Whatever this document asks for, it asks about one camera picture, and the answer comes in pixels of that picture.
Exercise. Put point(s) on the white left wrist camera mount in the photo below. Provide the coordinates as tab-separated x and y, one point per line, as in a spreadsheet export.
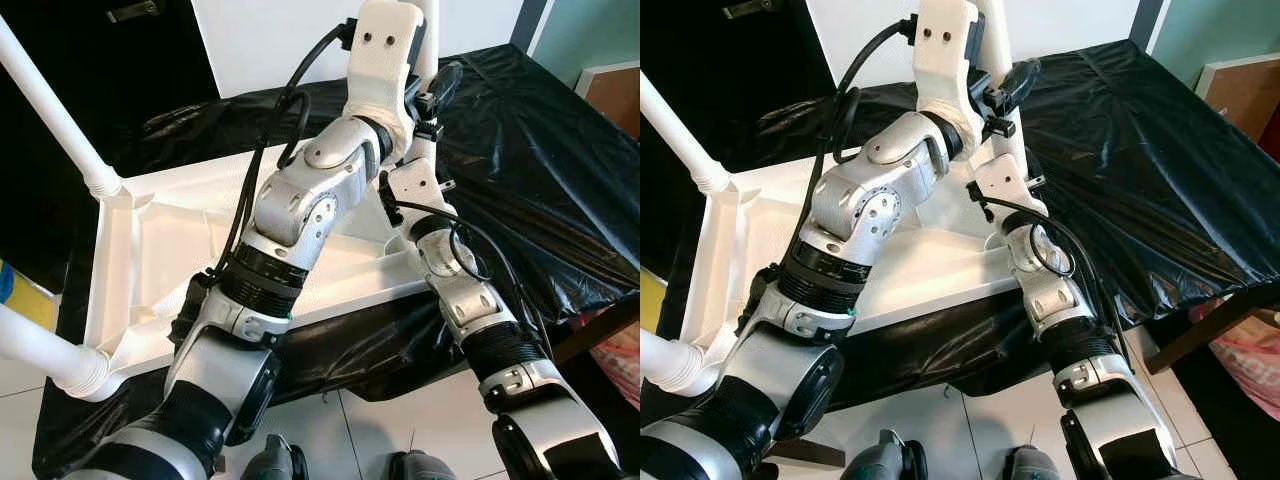
385	60
945	60

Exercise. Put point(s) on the brown wooden box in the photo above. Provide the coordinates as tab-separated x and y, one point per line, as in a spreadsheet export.
612	100
1245	100

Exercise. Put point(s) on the brown wooden table beam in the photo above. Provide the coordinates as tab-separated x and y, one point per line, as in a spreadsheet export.
600	335
1205	335

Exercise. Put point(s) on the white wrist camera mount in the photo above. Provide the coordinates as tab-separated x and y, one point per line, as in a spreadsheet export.
385	60
418	190
945	60
1010	185

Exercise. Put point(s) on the white plastic table top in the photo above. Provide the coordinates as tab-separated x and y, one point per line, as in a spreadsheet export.
900	270
170	250

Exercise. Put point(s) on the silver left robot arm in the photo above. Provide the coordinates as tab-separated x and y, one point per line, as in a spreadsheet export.
300	200
860	200

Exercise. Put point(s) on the grey door frame post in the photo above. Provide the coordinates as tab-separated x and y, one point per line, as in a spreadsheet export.
530	25
1150	22

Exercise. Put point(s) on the dark door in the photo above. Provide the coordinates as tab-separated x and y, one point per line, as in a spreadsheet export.
700	80
80	100

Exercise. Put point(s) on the pink plastic bag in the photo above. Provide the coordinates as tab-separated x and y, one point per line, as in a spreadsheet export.
1250	375
620	380

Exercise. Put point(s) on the black plastic table cover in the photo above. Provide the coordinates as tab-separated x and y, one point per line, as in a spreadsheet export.
1150	170
540	170

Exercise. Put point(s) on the white plastic table leg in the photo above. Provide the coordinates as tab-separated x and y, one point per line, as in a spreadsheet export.
680	135
50	355
995	40
55	110
428	40
675	365

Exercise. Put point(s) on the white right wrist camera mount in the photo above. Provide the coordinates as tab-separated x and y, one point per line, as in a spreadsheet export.
418	190
1010	185

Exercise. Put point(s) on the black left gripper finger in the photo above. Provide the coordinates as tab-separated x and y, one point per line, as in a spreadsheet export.
1020	82
447	85

